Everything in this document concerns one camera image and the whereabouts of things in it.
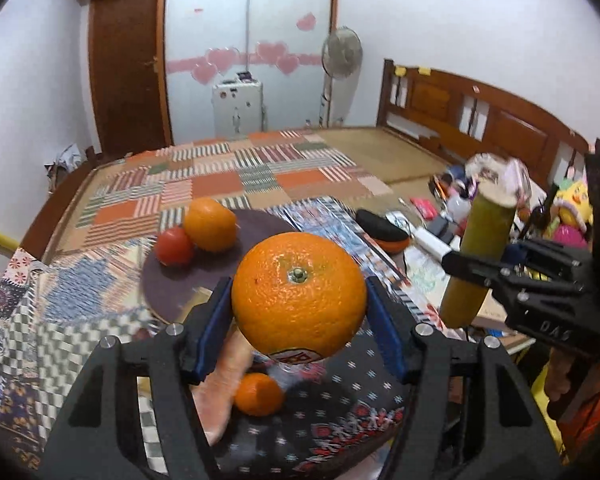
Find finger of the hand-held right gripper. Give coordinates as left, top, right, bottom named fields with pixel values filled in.
left=442, top=250, right=584, bottom=294
left=504, top=239, right=594, bottom=282

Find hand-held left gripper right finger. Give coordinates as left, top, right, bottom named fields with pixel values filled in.
left=366, top=275, right=561, bottom=480

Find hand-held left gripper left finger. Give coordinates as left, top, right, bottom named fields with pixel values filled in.
left=40, top=276, right=234, bottom=480

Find green sugarcane piece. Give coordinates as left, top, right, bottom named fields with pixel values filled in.
left=439, top=180, right=519, bottom=329

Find round dark purple plate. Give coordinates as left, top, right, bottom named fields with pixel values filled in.
left=141, top=209, right=303, bottom=326

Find large orange with sticker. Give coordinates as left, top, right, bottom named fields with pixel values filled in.
left=231, top=232, right=368, bottom=362

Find person's right forearm orange sleeve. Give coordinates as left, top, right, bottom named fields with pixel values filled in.
left=547, top=352, right=600, bottom=463

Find person's right hand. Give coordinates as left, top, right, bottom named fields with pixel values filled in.
left=544, top=344, right=583, bottom=403

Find pink plush toy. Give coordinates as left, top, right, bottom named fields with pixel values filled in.
left=551, top=222, right=590, bottom=249

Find white rectangular box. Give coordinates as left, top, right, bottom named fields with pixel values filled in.
left=414, top=229, right=454, bottom=259

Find cardboard box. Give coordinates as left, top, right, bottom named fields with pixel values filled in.
left=467, top=287, right=537, bottom=352

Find white plastic bottle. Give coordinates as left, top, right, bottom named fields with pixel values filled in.
left=444, top=191, right=474, bottom=222

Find yellow plush toy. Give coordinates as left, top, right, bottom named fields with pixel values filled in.
left=551, top=179, right=594, bottom=227

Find pale orange oblong object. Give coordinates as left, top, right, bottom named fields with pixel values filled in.
left=190, top=332, right=255, bottom=447

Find red packet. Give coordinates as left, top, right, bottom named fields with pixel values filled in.
left=410, top=198, right=439, bottom=221

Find small mandarin orange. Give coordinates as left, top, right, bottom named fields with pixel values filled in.
left=233, top=372, right=286, bottom=417

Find small orange bowl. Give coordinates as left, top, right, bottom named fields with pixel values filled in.
left=377, top=237, right=412, bottom=254

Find clear plastic bag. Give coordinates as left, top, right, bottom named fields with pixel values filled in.
left=464, top=152, right=532, bottom=198

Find red tomato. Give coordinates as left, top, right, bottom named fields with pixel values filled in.
left=154, top=227, right=195, bottom=267

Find dark patterned cloth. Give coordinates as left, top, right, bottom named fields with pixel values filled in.
left=215, top=327, right=421, bottom=466

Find black glasses case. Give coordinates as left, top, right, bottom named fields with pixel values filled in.
left=355, top=209, right=412, bottom=244

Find wooden bed headboard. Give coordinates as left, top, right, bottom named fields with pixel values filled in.
left=376, top=58, right=600, bottom=191

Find patchwork striped blanket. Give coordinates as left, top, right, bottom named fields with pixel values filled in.
left=0, top=129, right=411, bottom=471

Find woven straw bed mat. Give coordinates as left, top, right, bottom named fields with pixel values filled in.
left=316, top=126, right=462, bottom=201

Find white box appliance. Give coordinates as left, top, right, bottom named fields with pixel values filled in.
left=211, top=74, right=265, bottom=140

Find standing electric fan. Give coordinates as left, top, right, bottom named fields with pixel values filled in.
left=318, top=26, right=364, bottom=128

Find frosted glass door pink hearts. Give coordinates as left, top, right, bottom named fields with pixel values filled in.
left=164, top=0, right=337, bottom=143

